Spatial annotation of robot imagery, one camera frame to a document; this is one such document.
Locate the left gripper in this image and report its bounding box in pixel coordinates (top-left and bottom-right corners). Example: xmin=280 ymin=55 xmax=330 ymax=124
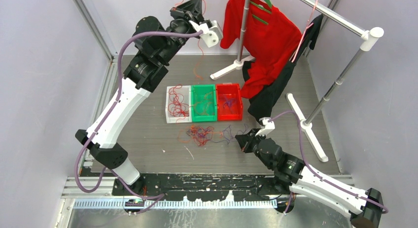
xmin=158 ymin=0 xmax=206 ymax=65

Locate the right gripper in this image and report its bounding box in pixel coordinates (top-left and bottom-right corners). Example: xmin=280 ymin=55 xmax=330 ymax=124
xmin=236 ymin=129 xmax=274 ymax=169

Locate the purple cable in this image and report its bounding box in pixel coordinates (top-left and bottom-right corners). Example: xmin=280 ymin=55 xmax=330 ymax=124
xmin=73 ymin=30 xmax=205 ymax=216
xmin=220 ymin=94 xmax=241 ymax=113
xmin=269 ymin=110 xmax=389 ymax=215

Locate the cable bundle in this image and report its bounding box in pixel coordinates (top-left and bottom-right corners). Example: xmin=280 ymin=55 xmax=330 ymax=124
xmin=177 ymin=124 xmax=249 ymax=147

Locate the orange cable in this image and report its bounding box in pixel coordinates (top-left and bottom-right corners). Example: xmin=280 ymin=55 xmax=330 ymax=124
xmin=173 ymin=0 xmax=214 ymax=116

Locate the red cable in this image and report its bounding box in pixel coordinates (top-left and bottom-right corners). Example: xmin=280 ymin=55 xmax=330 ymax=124
xmin=168 ymin=84 xmax=191 ymax=118

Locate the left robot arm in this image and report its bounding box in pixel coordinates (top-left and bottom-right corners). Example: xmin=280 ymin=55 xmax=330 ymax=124
xmin=75 ymin=0 xmax=210 ymax=195

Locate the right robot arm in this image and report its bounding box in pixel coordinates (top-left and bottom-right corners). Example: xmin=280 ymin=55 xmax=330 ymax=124
xmin=235 ymin=129 xmax=385 ymax=228

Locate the black shirt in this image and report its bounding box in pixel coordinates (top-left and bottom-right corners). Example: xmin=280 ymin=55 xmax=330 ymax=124
xmin=247 ymin=14 xmax=324 ymax=122

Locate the red plastic bin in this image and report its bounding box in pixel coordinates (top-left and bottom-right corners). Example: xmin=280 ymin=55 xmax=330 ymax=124
xmin=215 ymin=83 xmax=243 ymax=121

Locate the green plastic bin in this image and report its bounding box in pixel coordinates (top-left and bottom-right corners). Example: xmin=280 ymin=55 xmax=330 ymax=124
xmin=191 ymin=84 xmax=217 ymax=123

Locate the green hanger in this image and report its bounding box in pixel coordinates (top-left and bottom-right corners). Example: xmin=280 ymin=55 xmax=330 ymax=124
xmin=250 ymin=0 xmax=273 ymax=14

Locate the white plastic bin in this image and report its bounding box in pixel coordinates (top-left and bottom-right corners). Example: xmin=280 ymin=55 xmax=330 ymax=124
xmin=165 ymin=84 xmax=192 ymax=124

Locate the red shirt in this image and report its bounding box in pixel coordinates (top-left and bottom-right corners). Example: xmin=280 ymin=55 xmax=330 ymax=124
xmin=220 ymin=0 xmax=304 ymax=100

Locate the pink hanger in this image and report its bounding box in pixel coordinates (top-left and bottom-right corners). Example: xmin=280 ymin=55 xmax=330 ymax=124
xmin=290 ymin=0 xmax=318 ymax=63

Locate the white garment rack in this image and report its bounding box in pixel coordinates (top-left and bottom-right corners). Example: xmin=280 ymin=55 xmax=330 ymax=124
xmin=209 ymin=0 xmax=384 ymax=163

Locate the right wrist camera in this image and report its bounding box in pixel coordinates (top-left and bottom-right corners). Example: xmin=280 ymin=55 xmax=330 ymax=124
xmin=256 ymin=117 xmax=276 ymax=136

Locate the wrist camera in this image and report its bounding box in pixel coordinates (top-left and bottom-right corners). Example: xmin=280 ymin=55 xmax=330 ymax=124
xmin=256 ymin=117 xmax=276 ymax=136
xmin=189 ymin=20 xmax=223 ymax=48

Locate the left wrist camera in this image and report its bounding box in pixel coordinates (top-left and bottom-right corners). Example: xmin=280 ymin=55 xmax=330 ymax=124
xmin=189 ymin=20 xmax=223 ymax=48

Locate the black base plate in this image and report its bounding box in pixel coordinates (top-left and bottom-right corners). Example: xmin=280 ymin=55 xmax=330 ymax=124
xmin=111 ymin=173 xmax=297 ymax=213

